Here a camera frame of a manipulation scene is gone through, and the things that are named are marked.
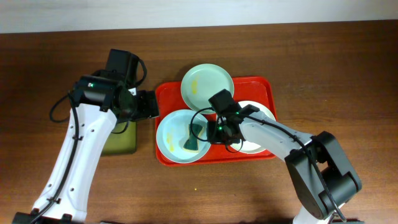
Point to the green and yellow sponge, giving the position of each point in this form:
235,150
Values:
191,144

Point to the light green plate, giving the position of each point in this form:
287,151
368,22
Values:
202,82

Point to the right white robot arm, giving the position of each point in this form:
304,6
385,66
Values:
323,177

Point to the black tray with green liquid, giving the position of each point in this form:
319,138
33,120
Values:
120,144

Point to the red plastic serving tray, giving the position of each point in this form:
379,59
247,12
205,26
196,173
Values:
250,88

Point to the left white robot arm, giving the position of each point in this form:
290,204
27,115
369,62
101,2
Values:
98,103

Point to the white plate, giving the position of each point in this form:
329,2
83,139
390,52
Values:
250,147

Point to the light blue plate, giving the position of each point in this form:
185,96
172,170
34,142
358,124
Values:
171,134

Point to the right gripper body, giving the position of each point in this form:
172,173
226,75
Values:
216,133

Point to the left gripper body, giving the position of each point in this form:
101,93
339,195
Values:
148,104

